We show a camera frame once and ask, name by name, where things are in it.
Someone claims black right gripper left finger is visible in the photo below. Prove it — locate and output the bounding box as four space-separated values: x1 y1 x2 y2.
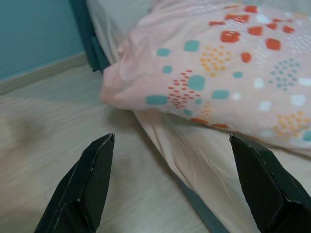
34 133 116 233

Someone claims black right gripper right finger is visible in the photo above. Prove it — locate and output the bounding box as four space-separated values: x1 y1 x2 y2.
229 134 311 233

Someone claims pink patterned pillow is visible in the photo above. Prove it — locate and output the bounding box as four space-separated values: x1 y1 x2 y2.
101 0 311 157

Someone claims mattress with cream sheet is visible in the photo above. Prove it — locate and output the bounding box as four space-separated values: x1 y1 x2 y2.
86 0 311 233

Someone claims beige skirting board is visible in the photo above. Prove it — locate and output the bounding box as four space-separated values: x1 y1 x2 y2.
0 52 91 96

